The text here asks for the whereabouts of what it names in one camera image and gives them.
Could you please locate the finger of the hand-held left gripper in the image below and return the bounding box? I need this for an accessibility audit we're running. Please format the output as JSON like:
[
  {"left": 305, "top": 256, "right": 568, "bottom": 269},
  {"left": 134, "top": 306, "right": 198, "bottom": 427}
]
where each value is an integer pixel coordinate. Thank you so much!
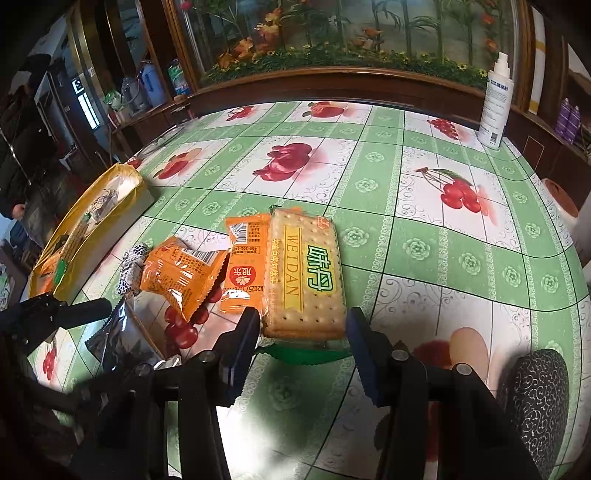
[{"left": 55, "top": 298, "right": 114, "bottom": 330}]

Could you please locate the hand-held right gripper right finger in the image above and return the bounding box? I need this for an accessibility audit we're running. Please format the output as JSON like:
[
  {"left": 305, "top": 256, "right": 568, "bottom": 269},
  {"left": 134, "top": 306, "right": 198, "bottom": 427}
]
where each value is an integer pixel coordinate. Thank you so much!
[{"left": 345, "top": 307, "right": 548, "bottom": 480}]

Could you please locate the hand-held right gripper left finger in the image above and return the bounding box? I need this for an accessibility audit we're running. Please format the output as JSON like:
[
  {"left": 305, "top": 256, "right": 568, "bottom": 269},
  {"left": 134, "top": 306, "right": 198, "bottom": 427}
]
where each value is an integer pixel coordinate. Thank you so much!
[{"left": 90, "top": 306, "right": 262, "bottom": 480}]

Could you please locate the large silver foil packet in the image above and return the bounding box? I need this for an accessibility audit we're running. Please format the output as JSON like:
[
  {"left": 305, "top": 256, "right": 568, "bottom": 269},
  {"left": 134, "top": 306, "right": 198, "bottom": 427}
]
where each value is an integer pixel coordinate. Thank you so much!
[{"left": 85, "top": 300, "right": 183, "bottom": 377}]

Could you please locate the blue-white patterned snack bar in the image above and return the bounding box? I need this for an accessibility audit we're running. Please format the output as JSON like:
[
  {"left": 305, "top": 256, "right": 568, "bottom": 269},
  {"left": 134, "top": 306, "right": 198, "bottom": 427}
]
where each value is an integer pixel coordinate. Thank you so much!
[{"left": 116, "top": 244, "right": 151, "bottom": 298}]

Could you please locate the yellow-lined white cardboard box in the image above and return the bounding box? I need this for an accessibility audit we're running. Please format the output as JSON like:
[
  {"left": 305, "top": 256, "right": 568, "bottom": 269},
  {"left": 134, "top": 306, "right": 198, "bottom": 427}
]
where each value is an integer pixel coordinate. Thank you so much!
[{"left": 28, "top": 162, "right": 155, "bottom": 301}]

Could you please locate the green fruit-print tablecloth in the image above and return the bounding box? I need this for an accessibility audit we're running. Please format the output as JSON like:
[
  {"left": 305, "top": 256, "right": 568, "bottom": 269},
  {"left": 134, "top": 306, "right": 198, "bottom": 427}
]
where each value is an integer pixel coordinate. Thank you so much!
[{"left": 28, "top": 99, "right": 591, "bottom": 480}]

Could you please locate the black patterned glasses case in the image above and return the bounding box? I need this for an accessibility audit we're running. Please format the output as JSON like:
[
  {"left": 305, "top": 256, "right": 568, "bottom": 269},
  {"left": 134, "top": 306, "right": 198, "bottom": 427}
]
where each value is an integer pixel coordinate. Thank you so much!
[{"left": 496, "top": 348, "right": 571, "bottom": 480}]

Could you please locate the grey thermos jug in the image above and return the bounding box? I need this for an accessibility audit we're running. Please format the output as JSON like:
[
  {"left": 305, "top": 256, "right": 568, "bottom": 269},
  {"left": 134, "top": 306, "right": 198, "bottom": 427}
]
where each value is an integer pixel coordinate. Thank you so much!
[{"left": 121, "top": 76, "right": 148, "bottom": 114}]

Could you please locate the blue thermos flask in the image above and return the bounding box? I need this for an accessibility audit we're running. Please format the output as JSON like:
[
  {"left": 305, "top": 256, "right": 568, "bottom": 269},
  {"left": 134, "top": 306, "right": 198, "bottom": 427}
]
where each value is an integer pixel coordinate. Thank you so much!
[{"left": 141, "top": 62, "right": 167, "bottom": 107}]

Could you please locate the white plastic roll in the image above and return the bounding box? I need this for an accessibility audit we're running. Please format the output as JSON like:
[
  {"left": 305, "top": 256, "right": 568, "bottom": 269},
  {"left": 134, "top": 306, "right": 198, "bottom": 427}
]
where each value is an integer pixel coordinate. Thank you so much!
[{"left": 540, "top": 178, "right": 580, "bottom": 241}]

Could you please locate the green-white packet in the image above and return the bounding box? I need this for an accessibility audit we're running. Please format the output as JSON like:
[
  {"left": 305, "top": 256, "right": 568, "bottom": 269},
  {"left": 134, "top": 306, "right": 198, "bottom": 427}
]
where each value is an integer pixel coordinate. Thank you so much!
[{"left": 167, "top": 60, "right": 190, "bottom": 97}]

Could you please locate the white spray bottle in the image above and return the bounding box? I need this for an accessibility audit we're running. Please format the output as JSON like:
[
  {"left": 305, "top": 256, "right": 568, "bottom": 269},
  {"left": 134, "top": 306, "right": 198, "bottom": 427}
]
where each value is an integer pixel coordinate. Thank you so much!
[{"left": 477, "top": 52, "right": 514, "bottom": 151}]

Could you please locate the purple spray can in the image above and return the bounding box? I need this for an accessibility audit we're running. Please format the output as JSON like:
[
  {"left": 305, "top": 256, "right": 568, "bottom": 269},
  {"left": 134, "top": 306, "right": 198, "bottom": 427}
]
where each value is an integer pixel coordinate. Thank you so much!
[
  {"left": 554, "top": 99, "right": 571, "bottom": 139},
  {"left": 566, "top": 104, "right": 581, "bottom": 144}
]

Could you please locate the glass flower display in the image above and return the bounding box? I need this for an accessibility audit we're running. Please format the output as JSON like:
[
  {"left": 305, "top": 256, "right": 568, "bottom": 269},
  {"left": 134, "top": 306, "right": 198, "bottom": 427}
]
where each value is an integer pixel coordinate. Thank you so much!
[{"left": 164, "top": 0, "right": 532, "bottom": 100}]

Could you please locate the white paper roll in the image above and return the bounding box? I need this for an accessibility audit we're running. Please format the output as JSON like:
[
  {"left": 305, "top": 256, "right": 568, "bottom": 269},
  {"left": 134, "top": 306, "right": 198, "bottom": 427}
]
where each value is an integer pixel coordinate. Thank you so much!
[{"left": 529, "top": 4, "right": 548, "bottom": 116}]

